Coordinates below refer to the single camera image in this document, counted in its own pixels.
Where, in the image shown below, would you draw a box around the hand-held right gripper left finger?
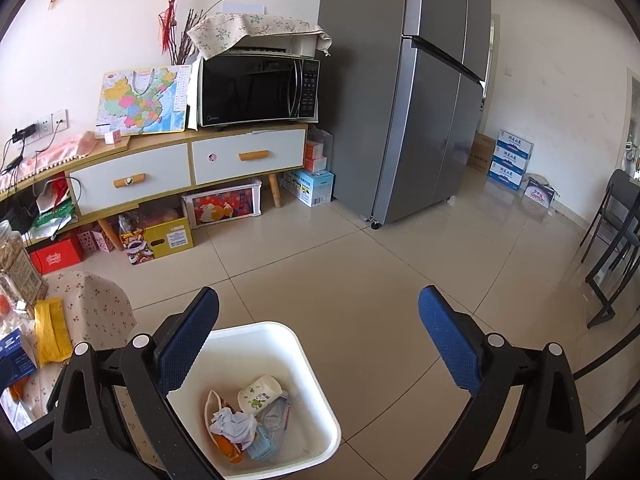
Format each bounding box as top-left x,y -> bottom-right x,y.
51,286 -> 226,480

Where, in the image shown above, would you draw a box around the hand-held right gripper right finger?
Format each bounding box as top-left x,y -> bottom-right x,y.
418,285 -> 589,480

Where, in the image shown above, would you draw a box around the white cup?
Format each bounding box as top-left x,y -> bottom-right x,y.
236,375 -> 284,415

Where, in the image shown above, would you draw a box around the white plastic bin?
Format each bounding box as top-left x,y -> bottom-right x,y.
166,321 -> 342,470

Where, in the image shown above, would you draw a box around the white paper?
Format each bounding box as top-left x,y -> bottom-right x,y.
209,407 -> 259,449

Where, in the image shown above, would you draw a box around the clear plastic bottle pink label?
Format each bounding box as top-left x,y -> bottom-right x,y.
260,392 -> 292,441

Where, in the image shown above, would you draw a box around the orange peel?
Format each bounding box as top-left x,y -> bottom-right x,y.
215,435 -> 246,464

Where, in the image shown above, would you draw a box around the yellow cardboard box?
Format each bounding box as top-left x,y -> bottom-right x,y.
122,216 -> 195,264

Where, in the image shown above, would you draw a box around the pink patterned box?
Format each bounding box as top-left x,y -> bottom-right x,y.
76,225 -> 117,261

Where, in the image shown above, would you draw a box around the yellow cloth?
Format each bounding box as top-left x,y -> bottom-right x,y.
34,298 -> 75,364

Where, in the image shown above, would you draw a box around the storage box red picture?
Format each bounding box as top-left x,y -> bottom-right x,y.
181,178 -> 265,229

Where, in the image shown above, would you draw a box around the red gift box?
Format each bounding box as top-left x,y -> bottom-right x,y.
29,237 -> 85,276

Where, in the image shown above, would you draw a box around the dark blue medicine box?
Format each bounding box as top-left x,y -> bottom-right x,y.
0,329 -> 39,389

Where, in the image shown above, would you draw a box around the wooden sideboard white drawers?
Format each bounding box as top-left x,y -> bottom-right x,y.
0,121 -> 309,251

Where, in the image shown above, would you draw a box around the blue white water carton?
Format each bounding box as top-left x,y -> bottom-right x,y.
487,162 -> 526,191
492,147 -> 531,176
495,130 -> 535,159

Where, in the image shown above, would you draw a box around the small open carton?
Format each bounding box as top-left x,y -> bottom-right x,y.
522,174 -> 561,210

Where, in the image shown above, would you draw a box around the green white plastic bag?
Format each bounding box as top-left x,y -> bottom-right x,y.
27,200 -> 79,239

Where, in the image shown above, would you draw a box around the plastic jar of seeds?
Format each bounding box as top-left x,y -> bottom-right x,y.
0,220 -> 50,306

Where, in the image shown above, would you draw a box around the brown cardboard box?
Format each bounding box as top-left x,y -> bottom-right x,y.
467,132 -> 497,175

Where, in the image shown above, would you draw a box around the orange white boxes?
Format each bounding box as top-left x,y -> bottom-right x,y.
304,141 -> 329,172

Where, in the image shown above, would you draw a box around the black chair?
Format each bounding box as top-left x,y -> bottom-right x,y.
580,169 -> 640,329

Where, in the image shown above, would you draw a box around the pink cloth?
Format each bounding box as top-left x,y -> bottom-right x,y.
0,134 -> 99,189

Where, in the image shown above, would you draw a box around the grey refrigerator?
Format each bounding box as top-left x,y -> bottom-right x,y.
318,0 -> 493,226

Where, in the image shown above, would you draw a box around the white paper bag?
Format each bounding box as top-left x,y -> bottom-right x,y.
187,57 -> 206,131

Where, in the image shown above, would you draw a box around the colourful map board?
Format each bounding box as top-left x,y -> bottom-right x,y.
95,65 -> 194,139

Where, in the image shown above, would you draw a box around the black microwave oven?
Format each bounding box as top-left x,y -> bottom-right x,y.
196,52 -> 321,129

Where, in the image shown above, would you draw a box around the dry twigs bunch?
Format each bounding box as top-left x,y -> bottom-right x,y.
167,7 -> 201,67

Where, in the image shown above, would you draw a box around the white printer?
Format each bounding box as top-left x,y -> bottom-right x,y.
227,35 -> 324,59

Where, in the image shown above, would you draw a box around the floral cloth cover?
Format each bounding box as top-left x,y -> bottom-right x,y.
186,12 -> 333,60

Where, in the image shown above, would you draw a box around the black cable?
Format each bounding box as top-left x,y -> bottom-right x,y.
0,135 -> 27,177

